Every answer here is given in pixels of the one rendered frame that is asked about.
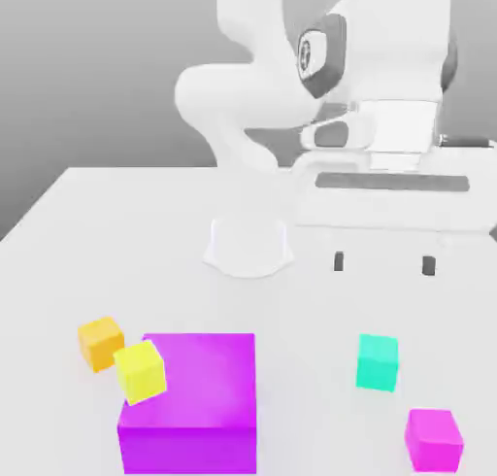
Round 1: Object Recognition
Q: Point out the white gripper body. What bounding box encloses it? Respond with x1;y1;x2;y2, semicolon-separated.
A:
291;151;497;236

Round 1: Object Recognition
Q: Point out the small teal cube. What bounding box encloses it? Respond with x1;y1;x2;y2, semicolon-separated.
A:
354;332;400;394

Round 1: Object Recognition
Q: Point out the small magenta cube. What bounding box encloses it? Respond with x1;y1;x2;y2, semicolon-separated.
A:
403;407;466;474

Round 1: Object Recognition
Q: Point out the small yellow cube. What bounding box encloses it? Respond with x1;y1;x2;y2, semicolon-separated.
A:
113;338;169;408

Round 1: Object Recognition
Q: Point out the small orange cube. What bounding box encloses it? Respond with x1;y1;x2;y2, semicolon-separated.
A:
77;315;126;375

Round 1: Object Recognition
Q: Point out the large purple box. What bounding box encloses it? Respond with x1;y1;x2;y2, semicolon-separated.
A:
116;331;258;476

